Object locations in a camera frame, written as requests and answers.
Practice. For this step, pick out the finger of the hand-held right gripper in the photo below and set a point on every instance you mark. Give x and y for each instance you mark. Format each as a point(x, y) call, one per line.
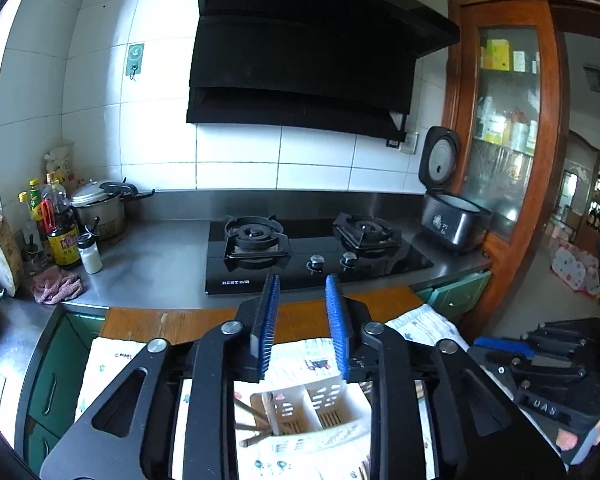
point(505, 349)
point(570, 337)

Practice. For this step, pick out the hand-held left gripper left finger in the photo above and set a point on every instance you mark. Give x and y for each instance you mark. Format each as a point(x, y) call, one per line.
point(270, 320)

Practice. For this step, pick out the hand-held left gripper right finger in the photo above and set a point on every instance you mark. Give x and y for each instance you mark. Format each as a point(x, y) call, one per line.
point(337, 330)

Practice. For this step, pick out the white plastic chopstick holder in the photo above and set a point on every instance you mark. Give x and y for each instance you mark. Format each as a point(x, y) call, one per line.
point(325, 402)

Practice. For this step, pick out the group of wooden chopsticks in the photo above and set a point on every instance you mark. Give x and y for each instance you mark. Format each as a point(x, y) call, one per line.
point(247, 410)

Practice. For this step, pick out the person's right hand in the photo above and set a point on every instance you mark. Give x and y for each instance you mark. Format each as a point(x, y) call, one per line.
point(566, 441)

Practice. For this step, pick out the white cartoon printed cloth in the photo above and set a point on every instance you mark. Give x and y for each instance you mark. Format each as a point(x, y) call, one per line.
point(305, 355)

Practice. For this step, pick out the black gas stove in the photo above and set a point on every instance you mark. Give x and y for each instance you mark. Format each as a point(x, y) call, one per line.
point(320, 270)

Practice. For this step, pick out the pink floral storage bag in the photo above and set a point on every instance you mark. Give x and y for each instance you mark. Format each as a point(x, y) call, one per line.
point(575, 270)

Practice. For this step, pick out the green base cabinet door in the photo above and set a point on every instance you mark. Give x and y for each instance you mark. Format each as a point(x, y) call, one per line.
point(55, 385)
point(455, 292)

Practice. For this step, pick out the dark rice cooker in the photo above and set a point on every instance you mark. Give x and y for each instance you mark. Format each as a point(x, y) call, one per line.
point(455, 220)

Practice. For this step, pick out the white seasoning shaker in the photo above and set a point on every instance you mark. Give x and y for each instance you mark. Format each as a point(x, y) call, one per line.
point(90, 257)

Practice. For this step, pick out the wooden glass door cabinet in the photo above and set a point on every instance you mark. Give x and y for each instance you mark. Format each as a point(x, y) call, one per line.
point(550, 135)

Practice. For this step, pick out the steel pressure cooker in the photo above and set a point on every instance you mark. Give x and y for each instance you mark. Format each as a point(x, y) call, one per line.
point(100, 205)

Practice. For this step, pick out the pink rag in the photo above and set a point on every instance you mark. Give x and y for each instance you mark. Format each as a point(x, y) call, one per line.
point(57, 285)

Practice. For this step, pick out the dark soy sauce bottle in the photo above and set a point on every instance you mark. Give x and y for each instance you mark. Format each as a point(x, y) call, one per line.
point(62, 240)

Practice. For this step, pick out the small glass bottle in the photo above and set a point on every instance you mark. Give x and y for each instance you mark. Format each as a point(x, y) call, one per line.
point(32, 260)

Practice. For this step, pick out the black range hood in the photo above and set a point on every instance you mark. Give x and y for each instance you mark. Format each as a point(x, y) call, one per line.
point(305, 60)

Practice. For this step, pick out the seasoning bag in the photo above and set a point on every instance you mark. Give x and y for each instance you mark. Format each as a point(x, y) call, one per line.
point(60, 160)

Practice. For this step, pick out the yellow cap green bottle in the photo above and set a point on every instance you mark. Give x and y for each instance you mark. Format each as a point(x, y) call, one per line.
point(32, 200)

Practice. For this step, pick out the round wooden cutting board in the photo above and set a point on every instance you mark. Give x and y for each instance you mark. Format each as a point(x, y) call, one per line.
point(0, 250)

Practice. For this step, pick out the black wall plug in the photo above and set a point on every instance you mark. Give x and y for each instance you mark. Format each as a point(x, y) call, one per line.
point(393, 143)

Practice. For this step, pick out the white wall socket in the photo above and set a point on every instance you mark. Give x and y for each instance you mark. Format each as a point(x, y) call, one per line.
point(409, 142)

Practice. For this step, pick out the green wall hook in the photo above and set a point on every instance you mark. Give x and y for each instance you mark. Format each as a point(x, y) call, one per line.
point(135, 57)

